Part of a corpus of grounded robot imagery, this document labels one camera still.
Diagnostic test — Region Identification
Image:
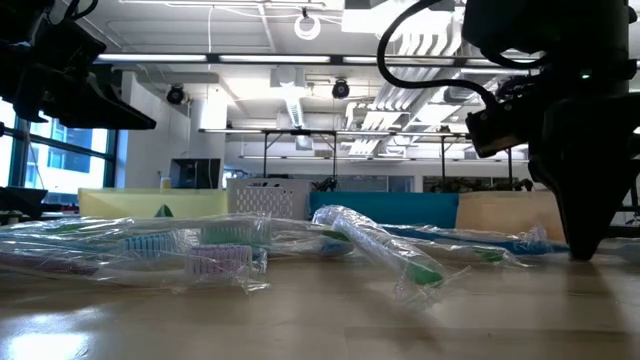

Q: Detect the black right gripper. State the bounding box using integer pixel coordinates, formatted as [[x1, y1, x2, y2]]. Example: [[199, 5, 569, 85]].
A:
[[462, 0, 640, 261]]

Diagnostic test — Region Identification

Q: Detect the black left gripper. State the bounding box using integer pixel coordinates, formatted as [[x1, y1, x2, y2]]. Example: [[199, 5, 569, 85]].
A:
[[0, 0, 157, 130]]

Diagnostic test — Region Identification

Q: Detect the orange plastic tray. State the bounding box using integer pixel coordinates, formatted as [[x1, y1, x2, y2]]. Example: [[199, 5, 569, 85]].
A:
[[455, 191, 566, 244]]

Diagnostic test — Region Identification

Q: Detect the yellow plastic tray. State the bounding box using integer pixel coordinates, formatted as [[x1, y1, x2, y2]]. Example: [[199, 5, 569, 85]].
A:
[[77, 187, 230, 220]]

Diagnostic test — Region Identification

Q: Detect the black monitor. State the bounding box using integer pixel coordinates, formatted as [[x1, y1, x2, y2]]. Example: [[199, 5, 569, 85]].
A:
[[168, 157, 223, 190]]

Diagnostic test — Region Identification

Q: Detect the blue plastic tray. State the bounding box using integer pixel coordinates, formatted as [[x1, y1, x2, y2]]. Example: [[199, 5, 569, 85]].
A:
[[308, 191, 460, 229]]

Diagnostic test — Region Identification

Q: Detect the long ceiling light bar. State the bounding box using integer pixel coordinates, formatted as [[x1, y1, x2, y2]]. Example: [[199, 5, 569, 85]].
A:
[[97, 52, 546, 68]]

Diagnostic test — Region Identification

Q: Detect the wrapped purple toothbrush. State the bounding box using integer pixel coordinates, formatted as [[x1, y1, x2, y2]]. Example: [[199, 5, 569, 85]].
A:
[[0, 243, 271, 295]]

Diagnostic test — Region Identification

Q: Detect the white perforated plastic basket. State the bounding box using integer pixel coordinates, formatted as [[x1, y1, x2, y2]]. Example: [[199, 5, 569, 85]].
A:
[[226, 177, 312, 221]]

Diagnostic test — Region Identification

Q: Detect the large window dark frame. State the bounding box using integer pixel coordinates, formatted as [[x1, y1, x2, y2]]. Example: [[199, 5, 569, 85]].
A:
[[0, 99, 120, 194]]

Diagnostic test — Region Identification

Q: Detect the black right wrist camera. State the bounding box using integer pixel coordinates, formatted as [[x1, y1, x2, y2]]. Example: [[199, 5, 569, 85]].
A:
[[464, 102, 534, 159]]

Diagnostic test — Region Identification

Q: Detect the black station frame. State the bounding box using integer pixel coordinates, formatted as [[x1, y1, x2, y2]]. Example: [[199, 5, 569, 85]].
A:
[[439, 132, 514, 193], [261, 128, 338, 192]]

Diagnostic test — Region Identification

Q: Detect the white coiled cable loop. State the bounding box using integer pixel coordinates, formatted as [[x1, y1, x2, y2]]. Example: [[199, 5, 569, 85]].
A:
[[293, 13, 323, 42]]

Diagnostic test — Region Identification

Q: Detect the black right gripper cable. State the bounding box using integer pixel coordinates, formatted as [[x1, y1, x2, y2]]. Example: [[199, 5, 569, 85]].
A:
[[375, 0, 501, 109]]

